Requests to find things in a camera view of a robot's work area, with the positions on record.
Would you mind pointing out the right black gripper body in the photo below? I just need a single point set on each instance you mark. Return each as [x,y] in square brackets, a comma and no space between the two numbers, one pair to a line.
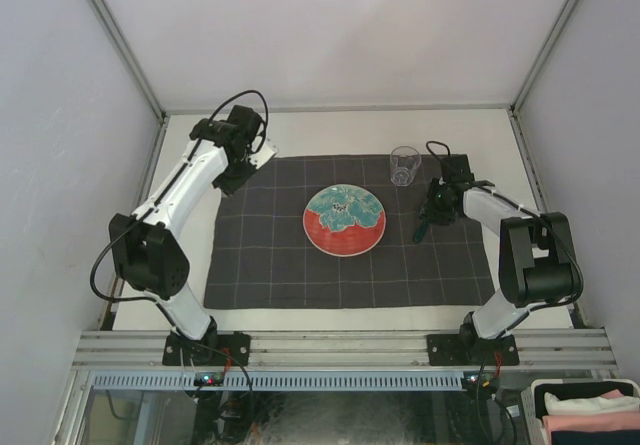
[435,206]

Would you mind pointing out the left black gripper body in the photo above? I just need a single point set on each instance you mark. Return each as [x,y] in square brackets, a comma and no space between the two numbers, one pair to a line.
[238,173]

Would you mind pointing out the gold spoon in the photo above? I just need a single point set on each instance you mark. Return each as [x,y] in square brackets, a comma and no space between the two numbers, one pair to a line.
[420,231]

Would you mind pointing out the clear drinking glass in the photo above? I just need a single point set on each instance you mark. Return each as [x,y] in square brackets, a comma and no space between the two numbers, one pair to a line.
[404,164]

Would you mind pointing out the dark grey checked cloth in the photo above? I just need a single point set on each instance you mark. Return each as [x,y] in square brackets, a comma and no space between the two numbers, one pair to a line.
[262,257]

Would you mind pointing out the red and teal plate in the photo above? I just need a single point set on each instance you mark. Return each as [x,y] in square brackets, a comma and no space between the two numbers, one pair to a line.
[344,220]

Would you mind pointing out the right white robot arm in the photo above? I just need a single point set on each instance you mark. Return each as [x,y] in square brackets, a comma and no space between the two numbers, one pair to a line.
[537,265]

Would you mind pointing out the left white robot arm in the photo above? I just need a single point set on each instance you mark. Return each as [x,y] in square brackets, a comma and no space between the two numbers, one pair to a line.
[136,238]

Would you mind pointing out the white laundry basket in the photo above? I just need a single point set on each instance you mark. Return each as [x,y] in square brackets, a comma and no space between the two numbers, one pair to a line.
[600,411]

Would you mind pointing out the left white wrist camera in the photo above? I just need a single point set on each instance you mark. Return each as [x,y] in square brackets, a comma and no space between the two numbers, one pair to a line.
[267,151]

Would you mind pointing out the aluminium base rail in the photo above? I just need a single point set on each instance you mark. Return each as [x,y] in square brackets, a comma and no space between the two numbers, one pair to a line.
[537,349]

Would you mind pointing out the blue slotted cable duct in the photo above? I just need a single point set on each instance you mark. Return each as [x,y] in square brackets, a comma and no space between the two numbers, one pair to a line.
[275,381]

